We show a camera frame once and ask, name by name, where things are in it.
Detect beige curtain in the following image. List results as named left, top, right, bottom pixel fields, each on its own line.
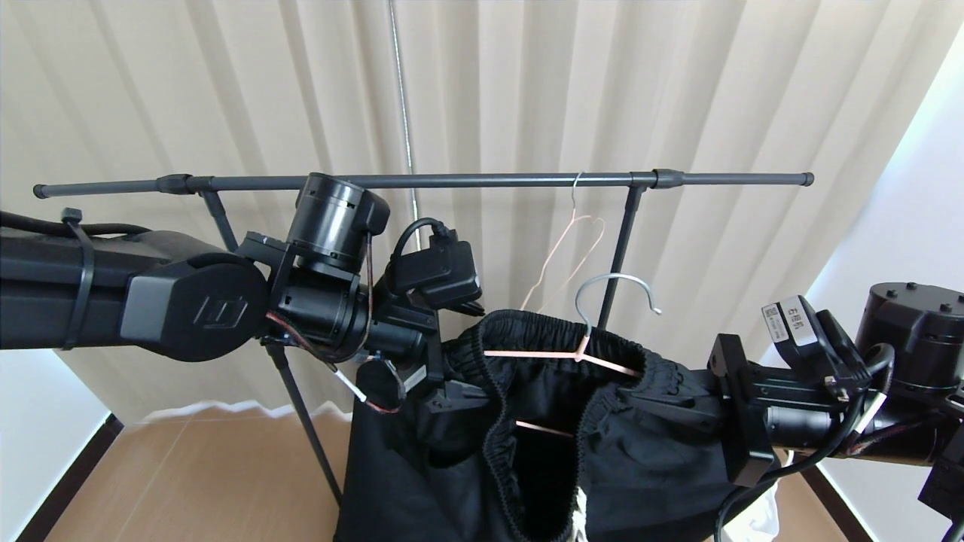
left=0, top=0, right=964, bottom=422

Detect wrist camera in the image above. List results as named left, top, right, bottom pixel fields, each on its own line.
left=374, top=226, right=485, bottom=317
left=761, top=294, right=878, bottom=400

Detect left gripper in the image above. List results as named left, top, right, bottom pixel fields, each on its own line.
left=368, top=303, right=456, bottom=413

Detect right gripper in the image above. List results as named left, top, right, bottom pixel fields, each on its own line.
left=706, top=333, right=856, bottom=490

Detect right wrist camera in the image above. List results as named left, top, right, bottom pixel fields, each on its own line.
left=761, top=294, right=878, bottom=400

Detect black shorts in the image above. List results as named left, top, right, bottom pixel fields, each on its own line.
left=335, top=309, right=754, bottom=542

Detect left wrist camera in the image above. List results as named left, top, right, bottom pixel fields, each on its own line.
left=374, top=226, right=485, bottom=317

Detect black cable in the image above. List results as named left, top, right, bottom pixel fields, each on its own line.
left=714, top=343, right=897, bottom=542
left=390, top=217, right=460, bottom=285

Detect white laundry basket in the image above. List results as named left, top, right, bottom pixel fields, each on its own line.
left=734, top=450, right=790, bottom=542

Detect pink clothes hanger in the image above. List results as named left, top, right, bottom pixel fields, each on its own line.
left=482, top=273, right=664, bottom=439
left=520, top=172, right=607, bottom=313

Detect black clothes rack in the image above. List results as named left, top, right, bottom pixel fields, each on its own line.
left=32, top=169, right=816, bottom=507

